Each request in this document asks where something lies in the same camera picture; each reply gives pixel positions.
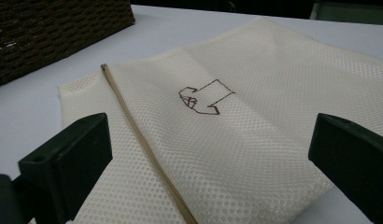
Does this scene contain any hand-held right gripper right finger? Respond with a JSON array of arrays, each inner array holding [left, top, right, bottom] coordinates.
[[307, 112, 383, 224]]

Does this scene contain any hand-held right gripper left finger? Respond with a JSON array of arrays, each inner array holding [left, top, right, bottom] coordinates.
[[18, 112, 114, 224]]

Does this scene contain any cream mesh laundry bag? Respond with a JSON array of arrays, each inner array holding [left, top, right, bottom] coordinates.
[[57, 17, 383, 224]]

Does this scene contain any brown wicker basket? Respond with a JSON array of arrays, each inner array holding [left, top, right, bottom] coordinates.
[[0, 0, 136, 90]]

